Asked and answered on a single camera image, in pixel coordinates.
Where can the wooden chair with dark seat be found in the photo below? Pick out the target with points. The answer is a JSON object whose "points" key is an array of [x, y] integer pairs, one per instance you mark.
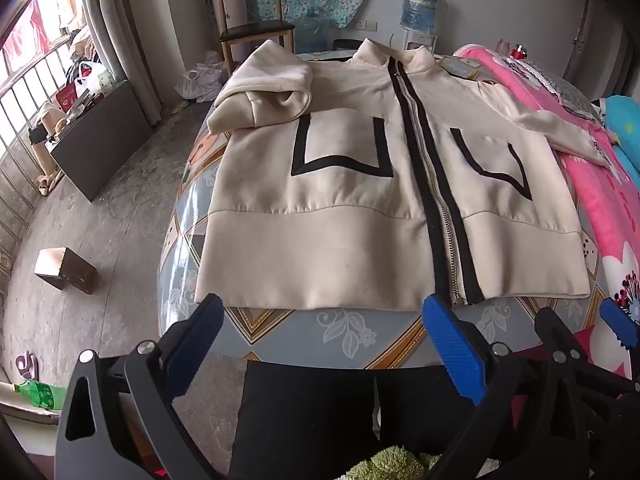
{"points": [[255, 32]]}

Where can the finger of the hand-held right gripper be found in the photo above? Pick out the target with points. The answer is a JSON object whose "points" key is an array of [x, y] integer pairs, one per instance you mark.
{"points": [[620, 322], [550, 327]]}

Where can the white water dispenser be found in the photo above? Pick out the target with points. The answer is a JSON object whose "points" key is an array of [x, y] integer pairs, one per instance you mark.
{"points": [[420, 40]]}

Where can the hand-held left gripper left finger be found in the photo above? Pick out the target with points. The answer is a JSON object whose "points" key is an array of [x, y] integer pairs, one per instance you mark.
{"points": [[195, 345]]}

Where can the metal window railing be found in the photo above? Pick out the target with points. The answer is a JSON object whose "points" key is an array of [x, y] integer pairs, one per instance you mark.
{"points": [[20, 125]]}

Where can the grey curtain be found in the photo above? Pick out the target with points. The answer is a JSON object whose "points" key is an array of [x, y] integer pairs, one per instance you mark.
{"points": [[125, 35]]}

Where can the white plastic bags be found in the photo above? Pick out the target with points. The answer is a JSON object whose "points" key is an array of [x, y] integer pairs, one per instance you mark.
{"points": [[200, 77]]}

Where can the red box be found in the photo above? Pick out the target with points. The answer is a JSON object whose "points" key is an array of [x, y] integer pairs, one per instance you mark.
{"points": [[66, 98]]}

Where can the silver sequin pillow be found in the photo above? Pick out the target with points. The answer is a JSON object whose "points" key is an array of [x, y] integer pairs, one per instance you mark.
{"points": [[570, 92]]}

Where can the blue water dispenser bottle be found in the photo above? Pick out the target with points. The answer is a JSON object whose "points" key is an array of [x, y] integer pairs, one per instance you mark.
{"points": [[420, 7]]}

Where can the black box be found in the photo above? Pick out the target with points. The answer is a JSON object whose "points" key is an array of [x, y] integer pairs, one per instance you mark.
{"points": [[350, 44]]}

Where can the white wall socket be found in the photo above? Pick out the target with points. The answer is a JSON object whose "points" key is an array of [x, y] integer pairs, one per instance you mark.
{"points": [[367, 25]]}

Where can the cardboard box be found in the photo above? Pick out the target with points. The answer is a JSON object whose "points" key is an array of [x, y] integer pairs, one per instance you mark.
{"points": [[65, 270]]}

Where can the black cabinet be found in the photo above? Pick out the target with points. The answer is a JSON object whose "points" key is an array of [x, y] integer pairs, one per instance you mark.
{"points": [[100, 145]]}

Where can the blue pillow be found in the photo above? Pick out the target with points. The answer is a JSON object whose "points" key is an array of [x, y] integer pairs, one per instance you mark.
{"points": [[625, 120]]}

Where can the empty blue water jug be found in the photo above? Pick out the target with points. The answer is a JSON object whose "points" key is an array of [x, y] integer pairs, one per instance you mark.
{"points": [[312, 32]]}

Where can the cream jacket with black trim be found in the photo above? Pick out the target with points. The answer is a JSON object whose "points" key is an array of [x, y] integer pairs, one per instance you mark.
{"points": [[325, 230]]}

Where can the white printed plastic bag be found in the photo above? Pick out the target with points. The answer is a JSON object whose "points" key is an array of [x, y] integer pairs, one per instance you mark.
{"points": [[92, 76]]}

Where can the purple slipper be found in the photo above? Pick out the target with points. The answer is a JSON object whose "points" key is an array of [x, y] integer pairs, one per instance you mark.
{"points": [[26, 366]]}

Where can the grey door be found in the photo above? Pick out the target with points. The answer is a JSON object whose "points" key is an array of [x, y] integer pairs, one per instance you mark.
{"points": [[597, 35]]}

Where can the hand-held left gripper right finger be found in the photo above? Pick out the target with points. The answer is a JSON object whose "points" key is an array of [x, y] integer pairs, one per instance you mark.
{"points": [[455, 350]]}

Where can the person's green fuzzy garment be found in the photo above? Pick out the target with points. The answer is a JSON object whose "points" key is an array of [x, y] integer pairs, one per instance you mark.
{"points": [[390, 465]]}

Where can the green plastic bottle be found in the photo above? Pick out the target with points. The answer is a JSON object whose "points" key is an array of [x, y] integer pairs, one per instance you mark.
{"points": [[40, 396]]}

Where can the person's black pants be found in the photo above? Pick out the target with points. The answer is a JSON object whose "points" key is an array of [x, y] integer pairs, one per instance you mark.
{"points": [[300, 420]]}

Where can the pink floral blanket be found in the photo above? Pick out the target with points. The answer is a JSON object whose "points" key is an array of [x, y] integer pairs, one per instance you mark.
{"points": [[595, 210]]}

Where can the red hanging cloth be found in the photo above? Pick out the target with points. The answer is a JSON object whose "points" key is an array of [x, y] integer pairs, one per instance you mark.
{"points": [[27, 27]]}

